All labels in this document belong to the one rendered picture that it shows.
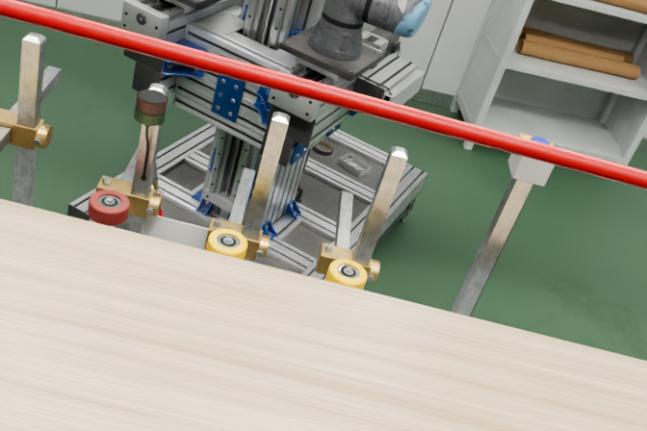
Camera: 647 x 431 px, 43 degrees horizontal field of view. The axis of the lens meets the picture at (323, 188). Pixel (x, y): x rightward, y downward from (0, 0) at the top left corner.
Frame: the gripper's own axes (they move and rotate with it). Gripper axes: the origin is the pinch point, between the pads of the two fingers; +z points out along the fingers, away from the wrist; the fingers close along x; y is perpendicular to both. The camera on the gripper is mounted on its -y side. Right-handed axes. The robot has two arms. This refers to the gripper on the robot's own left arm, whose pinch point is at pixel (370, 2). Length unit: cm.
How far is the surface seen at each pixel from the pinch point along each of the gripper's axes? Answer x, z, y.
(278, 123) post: 0.0, 19.0, -32.0
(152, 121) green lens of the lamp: 19, 23, -47
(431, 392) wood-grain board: -50, 42, -53
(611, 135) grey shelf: -62, 118, 290
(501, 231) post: -47, 30, -12
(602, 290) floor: -86, 132, 155
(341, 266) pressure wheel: -22, 41, -34
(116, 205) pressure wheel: 21, 41, -52
